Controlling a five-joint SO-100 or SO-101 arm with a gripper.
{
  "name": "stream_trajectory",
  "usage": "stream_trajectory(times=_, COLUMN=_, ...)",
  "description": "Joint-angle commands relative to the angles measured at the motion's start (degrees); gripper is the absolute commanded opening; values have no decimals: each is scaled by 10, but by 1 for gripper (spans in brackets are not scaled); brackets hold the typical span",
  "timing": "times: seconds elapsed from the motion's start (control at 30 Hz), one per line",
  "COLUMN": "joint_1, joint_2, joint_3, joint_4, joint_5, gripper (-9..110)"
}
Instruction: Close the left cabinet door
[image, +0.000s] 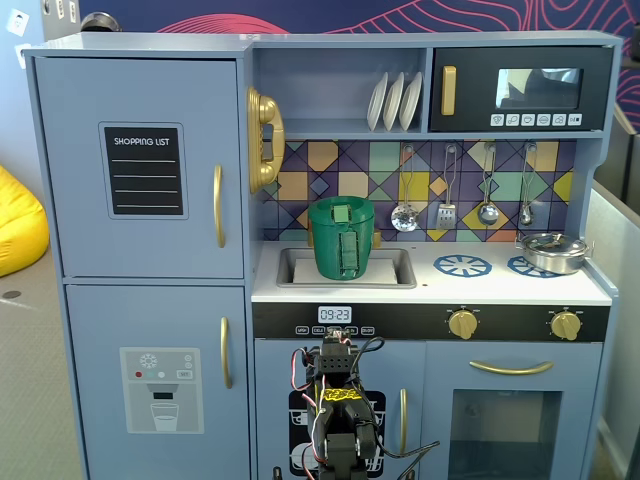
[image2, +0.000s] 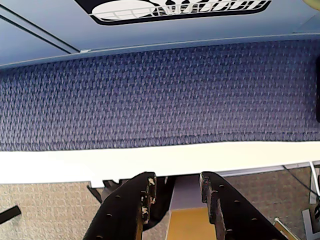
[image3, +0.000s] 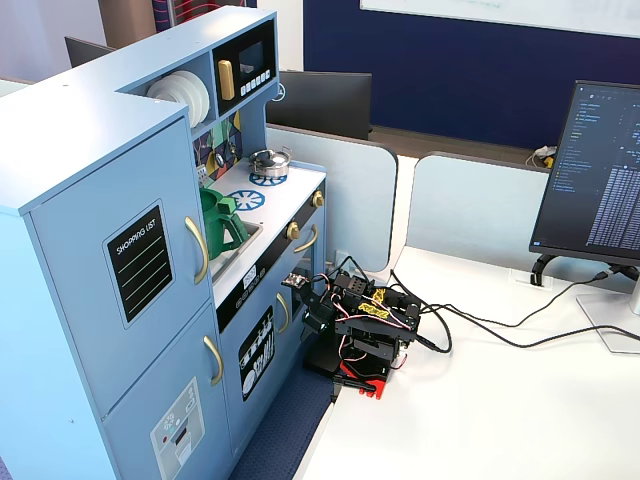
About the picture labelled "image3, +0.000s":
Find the fridge door with dispenser decal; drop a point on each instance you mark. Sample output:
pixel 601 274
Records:
pixel 140 400

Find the stack of white plates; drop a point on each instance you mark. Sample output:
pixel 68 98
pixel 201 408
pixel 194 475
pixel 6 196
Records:
pixel 185 92

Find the oven door with window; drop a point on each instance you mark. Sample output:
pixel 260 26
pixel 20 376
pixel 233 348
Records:
pixel 306 270

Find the red arm base clamp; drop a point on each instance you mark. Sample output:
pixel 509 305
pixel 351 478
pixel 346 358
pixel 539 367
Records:
pixel 372 385

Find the light blue rounded desk divider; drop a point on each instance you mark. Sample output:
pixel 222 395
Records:
pixel 350 200
pixel 475 210

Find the black monitor seen from behind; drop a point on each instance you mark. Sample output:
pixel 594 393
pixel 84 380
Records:
pixel 325 102

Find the monitor showing code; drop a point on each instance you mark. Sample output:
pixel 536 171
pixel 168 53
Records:
pixel 590 165

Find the dark grey monitor back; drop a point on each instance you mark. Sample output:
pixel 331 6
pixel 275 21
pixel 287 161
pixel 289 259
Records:
pixel 85 50

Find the dark poster with red lines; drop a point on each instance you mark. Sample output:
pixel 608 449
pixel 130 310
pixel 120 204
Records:
pixel 200 10

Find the whiteboard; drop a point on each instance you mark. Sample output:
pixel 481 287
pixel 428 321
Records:
pixel 500 12

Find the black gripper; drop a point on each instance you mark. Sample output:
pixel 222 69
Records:
pixel 316 316

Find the black microwave door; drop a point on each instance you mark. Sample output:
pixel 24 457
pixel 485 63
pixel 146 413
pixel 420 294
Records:
pixel 250 60

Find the silver monitor stand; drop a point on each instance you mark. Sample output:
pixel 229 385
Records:
pixel 615 320

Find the fridge door with shopping list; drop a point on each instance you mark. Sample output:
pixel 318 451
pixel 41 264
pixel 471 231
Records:
pixel 80 280

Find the small wrist camera board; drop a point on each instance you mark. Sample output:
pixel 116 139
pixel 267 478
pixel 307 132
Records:
pixel 294 281

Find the dishwasher door with dish decal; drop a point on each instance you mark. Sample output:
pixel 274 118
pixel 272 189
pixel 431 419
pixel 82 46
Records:
pixel 235 380

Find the small silver hanging ladle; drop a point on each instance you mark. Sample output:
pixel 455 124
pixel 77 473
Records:
pixel 220 160

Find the gold stove knob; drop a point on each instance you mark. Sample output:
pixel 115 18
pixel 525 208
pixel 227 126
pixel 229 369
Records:
pixel 293 231
pixel 318 199

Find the small metal grater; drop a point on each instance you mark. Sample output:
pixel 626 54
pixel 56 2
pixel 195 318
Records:
pixel 201 174

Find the navy blue wall panel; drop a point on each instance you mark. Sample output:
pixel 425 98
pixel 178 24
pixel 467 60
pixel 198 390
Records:
pixel 450 80

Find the green plastic pitcher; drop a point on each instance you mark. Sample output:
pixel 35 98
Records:
pixel 215 220

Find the light blue toy kitchen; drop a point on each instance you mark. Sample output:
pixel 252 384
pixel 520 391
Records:
pixel 75 150

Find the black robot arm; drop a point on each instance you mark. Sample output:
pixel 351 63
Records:
pixel 380 335

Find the silver pot with lid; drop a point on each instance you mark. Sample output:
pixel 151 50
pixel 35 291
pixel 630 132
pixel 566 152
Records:
pixel 270 162

